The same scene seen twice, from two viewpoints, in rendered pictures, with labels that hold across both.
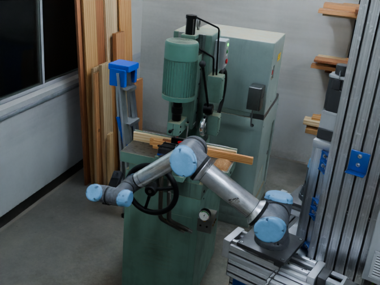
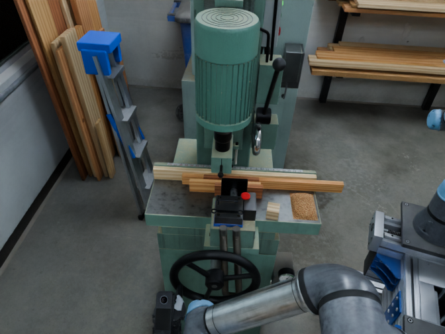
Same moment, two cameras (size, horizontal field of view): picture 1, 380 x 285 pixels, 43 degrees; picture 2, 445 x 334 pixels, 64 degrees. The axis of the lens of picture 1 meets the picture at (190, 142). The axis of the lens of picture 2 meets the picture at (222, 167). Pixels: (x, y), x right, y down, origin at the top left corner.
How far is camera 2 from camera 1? 1.61 m
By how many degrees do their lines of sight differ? 22
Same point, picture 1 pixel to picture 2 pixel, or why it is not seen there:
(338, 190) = not seen: outside the picture
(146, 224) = (197, 284)
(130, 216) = not seen: hidden behind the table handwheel
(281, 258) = not seen: outside the picture
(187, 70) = (245, 75)
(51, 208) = (51, 228)
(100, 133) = (85, 122)
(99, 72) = (63, 48)
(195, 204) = (267, 260)
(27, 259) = (42, 323)
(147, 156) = (191, 217)
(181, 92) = (236, 114)
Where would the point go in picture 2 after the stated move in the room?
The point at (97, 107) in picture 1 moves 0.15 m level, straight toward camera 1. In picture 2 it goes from (73, 94) to (77, 106)
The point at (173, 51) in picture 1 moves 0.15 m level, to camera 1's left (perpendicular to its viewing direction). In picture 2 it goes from (220, 45) to (159, 48)
